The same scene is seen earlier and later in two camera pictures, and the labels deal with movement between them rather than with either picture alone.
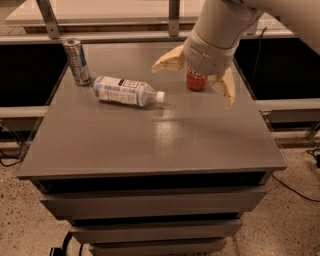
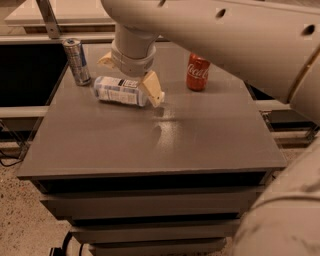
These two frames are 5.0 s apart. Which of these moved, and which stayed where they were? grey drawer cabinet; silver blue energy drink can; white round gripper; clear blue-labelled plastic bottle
Moved: white round gripper
Stayed: clear blue-labelled plastic bottle; silver blue energy drink can; grey drawer cabinet
